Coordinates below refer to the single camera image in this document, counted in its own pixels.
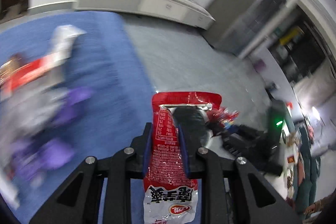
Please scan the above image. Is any purple wrapper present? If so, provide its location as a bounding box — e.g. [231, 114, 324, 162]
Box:
[1, 87, 92, 181]

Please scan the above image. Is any red white snack bag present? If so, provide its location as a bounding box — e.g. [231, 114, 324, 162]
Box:
[143, 92, 222, 223]

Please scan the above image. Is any grey translucent plastic bag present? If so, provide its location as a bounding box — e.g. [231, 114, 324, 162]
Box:
[1, 80, 68, 153]

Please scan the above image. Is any red white paper cup wrapper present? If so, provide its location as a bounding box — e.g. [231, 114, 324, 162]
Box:
[1, 53, 66, 101]

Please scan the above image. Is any white blue paper wrapper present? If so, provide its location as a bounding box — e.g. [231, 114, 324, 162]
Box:
[50, 25, 86, 64]

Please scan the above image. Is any grey refrigerator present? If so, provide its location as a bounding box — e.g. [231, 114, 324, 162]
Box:
[202, 0, 286, 56]

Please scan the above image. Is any white tv cabinet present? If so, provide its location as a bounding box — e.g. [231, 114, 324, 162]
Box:
[73, 0, 215, 30]

